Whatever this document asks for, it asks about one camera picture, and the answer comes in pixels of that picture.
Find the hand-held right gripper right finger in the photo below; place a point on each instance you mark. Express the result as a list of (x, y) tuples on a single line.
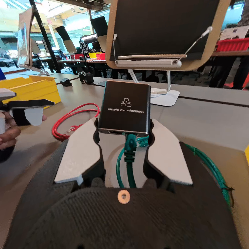
[(167, 155)]

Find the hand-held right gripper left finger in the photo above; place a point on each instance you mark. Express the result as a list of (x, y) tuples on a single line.
[(79, 155)]

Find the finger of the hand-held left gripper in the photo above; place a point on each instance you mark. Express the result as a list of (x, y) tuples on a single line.
[(35, 116), (6, 95)]

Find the yellow plastic bin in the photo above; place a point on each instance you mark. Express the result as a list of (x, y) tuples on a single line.
[(247, 154), (38, 91)]

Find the black network splitter box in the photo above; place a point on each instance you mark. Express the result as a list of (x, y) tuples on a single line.
[(124, 97)]

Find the person's left hand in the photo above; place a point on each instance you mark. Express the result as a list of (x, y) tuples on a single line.
[(7, 138)]

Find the small black box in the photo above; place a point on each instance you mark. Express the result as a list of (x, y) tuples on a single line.
[(66, 82)]

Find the cardboard document stand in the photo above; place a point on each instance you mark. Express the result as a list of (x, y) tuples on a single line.
[(24, 38)]

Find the black boxy device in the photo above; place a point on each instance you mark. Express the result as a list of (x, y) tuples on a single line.
[(86, 77)]

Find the black pole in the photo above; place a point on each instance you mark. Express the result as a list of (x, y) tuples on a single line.
[(44, 35)]

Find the red plastic bin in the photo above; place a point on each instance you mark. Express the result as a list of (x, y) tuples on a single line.
[(100, 56), (77, 56), (233, 45)]

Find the document stand with black board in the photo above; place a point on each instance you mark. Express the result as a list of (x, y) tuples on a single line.
[(63, 33), (165, 29), (99, 25)]

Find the small yellow bin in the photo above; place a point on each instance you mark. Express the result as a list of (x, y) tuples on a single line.
[(92, 55)]

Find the black white marker board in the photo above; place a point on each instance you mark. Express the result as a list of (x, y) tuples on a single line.
[(84, 47)]

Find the white printed sign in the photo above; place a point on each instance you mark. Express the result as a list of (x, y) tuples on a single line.
[(233, 33)]

